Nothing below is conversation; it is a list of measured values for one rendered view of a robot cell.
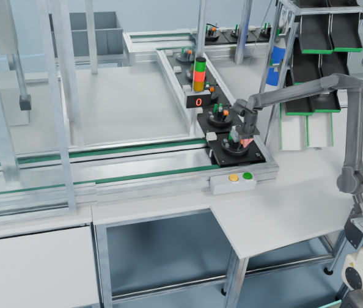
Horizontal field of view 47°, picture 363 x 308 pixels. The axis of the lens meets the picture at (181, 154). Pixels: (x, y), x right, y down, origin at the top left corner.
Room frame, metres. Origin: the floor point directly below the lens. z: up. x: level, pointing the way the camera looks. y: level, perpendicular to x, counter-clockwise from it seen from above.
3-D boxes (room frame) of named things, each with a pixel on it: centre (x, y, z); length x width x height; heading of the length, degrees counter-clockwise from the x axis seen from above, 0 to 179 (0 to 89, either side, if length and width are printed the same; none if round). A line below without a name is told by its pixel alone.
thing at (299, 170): (2.12, -0.14, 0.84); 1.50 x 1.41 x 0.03; 107
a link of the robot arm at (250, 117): (1.60, -0.30, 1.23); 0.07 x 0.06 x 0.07; 40
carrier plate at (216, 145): (1.69, -0.27, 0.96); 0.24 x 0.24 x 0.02; 17
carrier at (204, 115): (1.94, -0.20, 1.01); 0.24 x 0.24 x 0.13; 17
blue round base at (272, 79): (2.64, -0.61, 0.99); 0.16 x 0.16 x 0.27
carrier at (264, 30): (3.20, -0.61, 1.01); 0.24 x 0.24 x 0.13; 17
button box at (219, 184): (1.46, -0.25, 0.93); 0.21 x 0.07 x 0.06; 107
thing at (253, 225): (1.60, -0.55, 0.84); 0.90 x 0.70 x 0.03; 114
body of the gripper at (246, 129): (1.59, -0.30, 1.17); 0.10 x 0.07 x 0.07; 107
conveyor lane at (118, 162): (1.63, 0.02, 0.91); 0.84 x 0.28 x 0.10; 107
